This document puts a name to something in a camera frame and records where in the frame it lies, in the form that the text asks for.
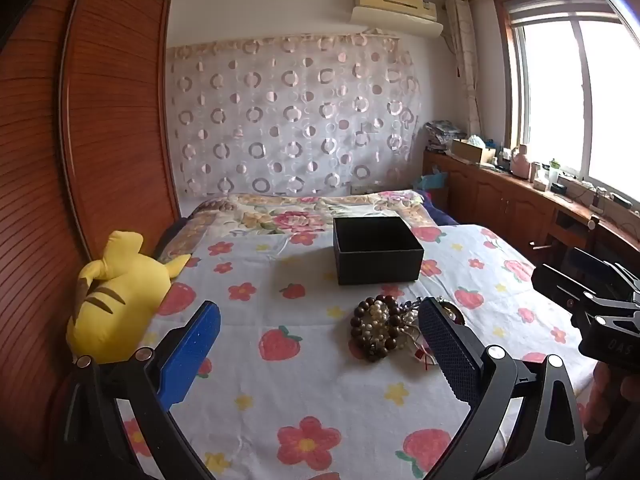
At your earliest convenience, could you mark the red cord bracelet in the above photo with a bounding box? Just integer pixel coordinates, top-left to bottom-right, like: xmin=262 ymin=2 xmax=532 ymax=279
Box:
xmin=413 ymin=344 xmax=434 ymax=374

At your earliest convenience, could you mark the beige checked window curtain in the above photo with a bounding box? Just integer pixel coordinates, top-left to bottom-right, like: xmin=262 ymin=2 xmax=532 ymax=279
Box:
xmin=445 ymin=0 xmax=483 ymax=137

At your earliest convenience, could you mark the pink kettle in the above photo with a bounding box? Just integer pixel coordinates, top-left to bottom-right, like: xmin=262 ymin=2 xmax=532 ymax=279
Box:
xmin=510 ymin=144 xmax=532 ymax=179

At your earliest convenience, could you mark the yellow plush toy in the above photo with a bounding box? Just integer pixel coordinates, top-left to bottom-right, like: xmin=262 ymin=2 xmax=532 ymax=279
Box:
xmin=66 ymin=230 xmax=192 ymax=366

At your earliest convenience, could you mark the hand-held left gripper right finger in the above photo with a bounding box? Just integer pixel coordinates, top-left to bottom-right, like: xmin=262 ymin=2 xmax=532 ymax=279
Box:
xmin=418 ymin=296 xmax=588 ymax=480

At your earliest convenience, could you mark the wooden cabinet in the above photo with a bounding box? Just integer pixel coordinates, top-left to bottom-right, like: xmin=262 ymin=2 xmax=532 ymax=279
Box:
xmin=422 ymin=150 xmax=640 ymax=271

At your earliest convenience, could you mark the blue bag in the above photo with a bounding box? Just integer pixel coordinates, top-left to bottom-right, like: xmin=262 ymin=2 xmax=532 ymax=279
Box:
xmin=412 ymin=170 xmax=449 ymax=193

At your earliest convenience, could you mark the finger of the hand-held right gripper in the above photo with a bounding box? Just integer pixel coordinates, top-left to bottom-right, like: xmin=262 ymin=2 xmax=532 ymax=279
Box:
xmin=531 ymin=262 xmax=640 ymax=321
xmin=571 ymin=247 xmax=640 ymax=293

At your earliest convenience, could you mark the purple blanket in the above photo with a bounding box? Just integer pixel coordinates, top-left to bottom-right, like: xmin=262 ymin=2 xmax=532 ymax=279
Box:
xmin=417 ymin=190 xmax=461 ymax=227

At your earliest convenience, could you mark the pile of papers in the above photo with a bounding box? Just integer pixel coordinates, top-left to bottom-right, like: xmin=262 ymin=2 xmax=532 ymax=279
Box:
xmin=425 ymin=120 xmax=466 ymax=153

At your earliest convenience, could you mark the dark wooden bead bracelet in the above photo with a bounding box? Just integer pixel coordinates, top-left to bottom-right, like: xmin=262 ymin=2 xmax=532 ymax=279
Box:
xmin=350 ymin=296 xmax=405 ymax=363

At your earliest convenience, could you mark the black box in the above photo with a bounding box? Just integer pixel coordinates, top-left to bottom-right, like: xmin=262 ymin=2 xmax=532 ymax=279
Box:
xmin=333 ymin=216 xmax=425 ymax=286

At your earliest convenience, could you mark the floral blanket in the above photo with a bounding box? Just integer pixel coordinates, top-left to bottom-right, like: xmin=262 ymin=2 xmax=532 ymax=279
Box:
xmin=165 ymin=190 xmax=451 ymax=261

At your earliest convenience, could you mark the white pearl necklace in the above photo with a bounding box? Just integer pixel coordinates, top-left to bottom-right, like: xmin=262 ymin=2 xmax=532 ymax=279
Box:
xmin=362 ymin=300 xmax=402 ymax=342

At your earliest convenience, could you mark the person's right hand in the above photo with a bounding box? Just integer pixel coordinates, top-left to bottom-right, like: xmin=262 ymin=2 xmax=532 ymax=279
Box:
xmin=617 ymin=372 xmax=640 ymax=413

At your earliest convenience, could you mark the wall air conditioner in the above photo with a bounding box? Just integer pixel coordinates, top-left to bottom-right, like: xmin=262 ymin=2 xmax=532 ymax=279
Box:
xmin=350 ymin=0 xmax=444 ymax=37

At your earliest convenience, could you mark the strawberry print bed sheet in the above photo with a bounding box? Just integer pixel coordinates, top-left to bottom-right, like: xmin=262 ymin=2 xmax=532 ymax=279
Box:
xmin=125 ymin=225 xmax=601 ymax=480

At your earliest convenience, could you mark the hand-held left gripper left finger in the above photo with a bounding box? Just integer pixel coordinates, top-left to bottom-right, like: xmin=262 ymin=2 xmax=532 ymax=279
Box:
xmin=62 ymin=301 xmax=222 ymax=480

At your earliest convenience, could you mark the cardboard tissue box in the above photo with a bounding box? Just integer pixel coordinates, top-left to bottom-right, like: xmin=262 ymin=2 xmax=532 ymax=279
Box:
xmin=451 ymin=135 xmax=497 ymax=165

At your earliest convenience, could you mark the circle-patterned sheer curtain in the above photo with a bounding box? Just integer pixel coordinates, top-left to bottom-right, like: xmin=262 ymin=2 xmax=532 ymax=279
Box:
xmin=165 ymin=34 xmax=423 ymax=197

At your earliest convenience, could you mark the window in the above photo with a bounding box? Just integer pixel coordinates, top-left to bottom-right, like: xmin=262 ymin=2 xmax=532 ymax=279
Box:
xmin=494 ymin=0 xmax=640 ymax=211

